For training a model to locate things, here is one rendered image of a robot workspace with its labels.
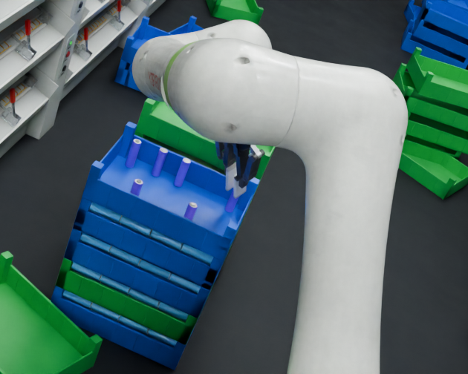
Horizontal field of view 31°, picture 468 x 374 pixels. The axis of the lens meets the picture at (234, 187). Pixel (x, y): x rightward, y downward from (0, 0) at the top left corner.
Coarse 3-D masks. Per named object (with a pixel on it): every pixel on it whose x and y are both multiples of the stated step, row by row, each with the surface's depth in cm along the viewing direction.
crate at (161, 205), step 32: (128, 128) 174; (96, 160) 160; (192, 160) 176; (96, 192) 162; (128, 192) 160; (160, 192) 172; (192, 192) 176; (224, 192) 178; (160, 224) 161; (192, 224) 159; (224, 224) 171; (224, 256) 161
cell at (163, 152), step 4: (160, 148) 173; (164, 148) 174; (160, 152) 172; (164, 152) 172; (160, 156) 173; (164, 156) 173; (156, 160) 174; (160, 160) 173; (164, 160) 174; (156, 164) 174; (160, 164) 174; (152, 168) 176; (156, 168) 175; (160, 168) 175; (152, 172) 176; (156, 172) 175; (156, 176) 176
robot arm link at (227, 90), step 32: (192, 64) 95; (224, 64) 93; (256, 64) 94; (288, 64) 96; (192, 96) 94; (224, 96) 93; (256, 96) 94; (288, 96) 95; (192, 128) 99; (224, 128) 95; (256, 128) 96; (288, 128) 97
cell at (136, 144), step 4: (136, 140) 172; (132, 144) 173; (136, 144) 172; (140, 144) 173; (132, 148) 173; (136, 148) 173; (132, 152) 173; (136, 152) 173; (128, 156) 174; (132, 156) 174; (136, 156) 174; (128, 160) 175; (132, 160) 174; (128, 164) 175; (132, 164) 175
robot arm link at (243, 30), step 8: (224, 24) 139; (232, 24) 139; (240, 24) 138; (248, 24) 139; (256, 24) 141; (200, 32) 138; (208, 32) 138; (216, 32) 138; (224, 32) 138; (232, 32) 137; (240, 32) 137; (248, 32) 138; (256, 32) 138; (264, 32) 141; (248, 40) 137; (256, 40) 138; (264, 40) 139
